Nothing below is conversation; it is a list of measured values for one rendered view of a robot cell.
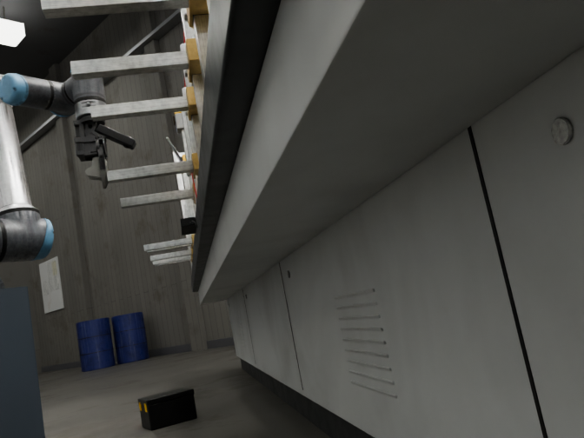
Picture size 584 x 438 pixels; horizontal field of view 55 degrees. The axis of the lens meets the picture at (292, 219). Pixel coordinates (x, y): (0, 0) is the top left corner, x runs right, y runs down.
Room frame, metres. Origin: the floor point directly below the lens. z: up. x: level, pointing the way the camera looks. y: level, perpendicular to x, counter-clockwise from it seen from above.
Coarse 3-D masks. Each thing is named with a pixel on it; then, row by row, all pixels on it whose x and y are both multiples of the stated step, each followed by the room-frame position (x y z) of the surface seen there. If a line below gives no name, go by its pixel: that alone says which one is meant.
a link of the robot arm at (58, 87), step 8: (56, 88) 1.61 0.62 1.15; (64, 88) 1.61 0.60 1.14; (56, 96) 1.61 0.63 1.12; (64, 96) 1.62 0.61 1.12; (56, 104) 1.63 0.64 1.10; (64, 104) 1.64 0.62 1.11; (72, 104) 1.64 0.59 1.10; (56, 112) 1.69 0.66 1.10; (64, 112) 1.68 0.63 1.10; (72, 112) 1.69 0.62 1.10
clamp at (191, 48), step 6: (186, 42) 1.13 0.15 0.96; (192, 42) 1.13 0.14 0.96; (186, 48) 1.14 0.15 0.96; (192, 48) 1.13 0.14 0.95; (192, 54) 1.13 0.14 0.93; (192, 60) 1.13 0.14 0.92; (198, 60) 1.13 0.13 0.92; (192, 66) 1.16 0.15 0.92; (198, 66) 1.16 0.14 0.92; (186, 72) 1.24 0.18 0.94; (192, 72) 1.19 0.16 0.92; (198, 72) 1.19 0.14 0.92
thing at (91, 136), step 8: (80, 120) 1.58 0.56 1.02; (88, 120) 1.57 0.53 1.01; (104, 120) 1.62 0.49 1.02; (80, 128) 1.58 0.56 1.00; (88, 128) 1.59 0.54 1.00; (96, 128) 1.60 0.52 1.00; (80, 136) 1.58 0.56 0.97; (88, 136) 1.57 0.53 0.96; (96, 136) 1.59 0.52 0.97; (104, 136) 1.60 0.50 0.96; (80, 144) 1.57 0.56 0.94; (88, 144) 1.57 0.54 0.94; (96, 144) 1.57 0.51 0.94; (104, 144) 1.59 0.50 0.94; (80, 152) 1.56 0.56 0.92; (88, 152) 1.57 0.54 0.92; (96, 152) 1.58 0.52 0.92; (104, 152) 1.59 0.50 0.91; (80, 160) 1.63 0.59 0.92; (88, 160) 1.62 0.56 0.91
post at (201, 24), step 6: (198, 18) 0.96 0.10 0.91; (204, 18) 0.96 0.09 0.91; (198, 24) 0.96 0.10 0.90; (204, 24) 0.96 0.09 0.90; (198, 30) 0.95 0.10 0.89; (204, 30) 0.96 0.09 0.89; (198, 36) 0.95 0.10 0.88; (204, 36) 0.96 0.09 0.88; (198, 42) 0.95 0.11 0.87; (204, 42) 0.96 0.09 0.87; (198, 48) 0.97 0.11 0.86; (204, 48) 0.96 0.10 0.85; (198, 54) 0.98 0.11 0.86; (204, 54) 0.96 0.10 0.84; (204, 60) 0.95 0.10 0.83; (204, 66) 0.95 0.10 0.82; (204, 72) 0.95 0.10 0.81; (204, 78) 0.95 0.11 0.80
